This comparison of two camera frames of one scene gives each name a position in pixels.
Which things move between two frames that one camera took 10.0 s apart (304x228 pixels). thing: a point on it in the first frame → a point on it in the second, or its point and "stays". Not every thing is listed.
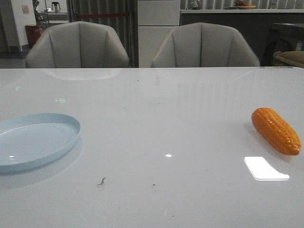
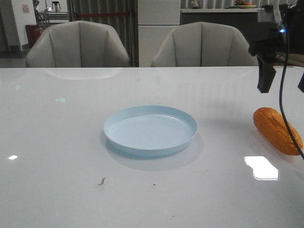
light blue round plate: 29,140 → 150,128
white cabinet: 156,19 stays
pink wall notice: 25,9 stays
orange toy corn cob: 276,131 stays
